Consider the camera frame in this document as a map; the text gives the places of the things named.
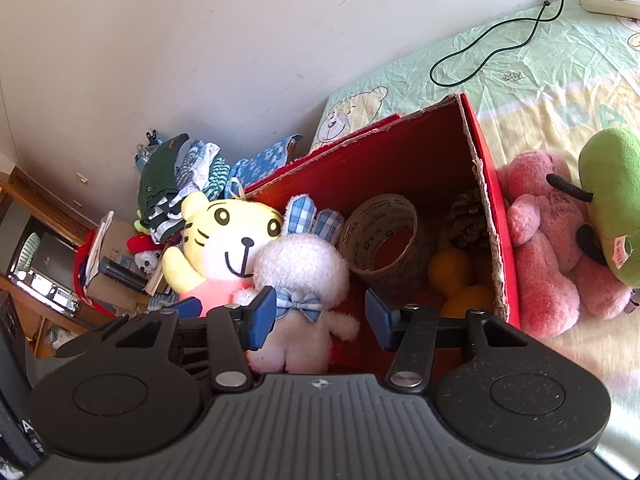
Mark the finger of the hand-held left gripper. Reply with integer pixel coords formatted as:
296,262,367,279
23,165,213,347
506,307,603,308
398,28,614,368
54,297,202,359

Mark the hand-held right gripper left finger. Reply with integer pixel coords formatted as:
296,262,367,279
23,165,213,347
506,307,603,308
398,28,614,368
107,285,279,395

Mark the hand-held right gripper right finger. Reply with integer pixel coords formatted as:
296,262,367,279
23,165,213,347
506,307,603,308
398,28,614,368
365,288,529,392

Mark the red cardboard box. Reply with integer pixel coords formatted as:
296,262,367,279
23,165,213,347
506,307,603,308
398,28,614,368
240,92,522,376

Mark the green plush toy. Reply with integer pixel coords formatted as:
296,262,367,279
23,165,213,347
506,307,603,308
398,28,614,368
546,127,640,289

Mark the yellow tiger plush toy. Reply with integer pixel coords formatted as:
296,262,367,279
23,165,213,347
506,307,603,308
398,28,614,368
161,191,286,318

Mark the white rabbit plush toy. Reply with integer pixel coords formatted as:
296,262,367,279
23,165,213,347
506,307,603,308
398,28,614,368
235,194,361,375

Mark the black cylinder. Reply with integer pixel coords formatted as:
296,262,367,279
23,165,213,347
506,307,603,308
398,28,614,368
98,257,152,292

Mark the red toy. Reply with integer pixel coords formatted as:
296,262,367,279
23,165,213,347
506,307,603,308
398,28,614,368
126,234,164,257

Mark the brown cardboard box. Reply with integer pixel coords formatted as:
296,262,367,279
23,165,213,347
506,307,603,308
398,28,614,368
75,210,172,317

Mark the brown tape roll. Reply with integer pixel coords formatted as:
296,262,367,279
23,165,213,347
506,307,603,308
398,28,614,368
340,193,436,302

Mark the brown pine cone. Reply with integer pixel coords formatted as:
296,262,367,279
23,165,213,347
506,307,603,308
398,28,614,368
446,187,489,252

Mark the pile of striped clothes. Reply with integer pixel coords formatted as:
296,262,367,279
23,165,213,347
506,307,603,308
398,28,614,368
145,139,232,242

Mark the dark green garment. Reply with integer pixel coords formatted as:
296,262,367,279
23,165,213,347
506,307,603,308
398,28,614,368
137,133,191,222

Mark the blue patterned cloth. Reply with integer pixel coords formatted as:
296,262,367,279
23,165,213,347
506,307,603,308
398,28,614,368
225,133,305,199

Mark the wooden cabinet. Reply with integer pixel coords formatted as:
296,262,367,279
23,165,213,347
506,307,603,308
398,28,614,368
0,166,102,358

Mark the pink plush bear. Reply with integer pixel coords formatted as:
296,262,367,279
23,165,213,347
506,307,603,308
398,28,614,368
497,149,634,338

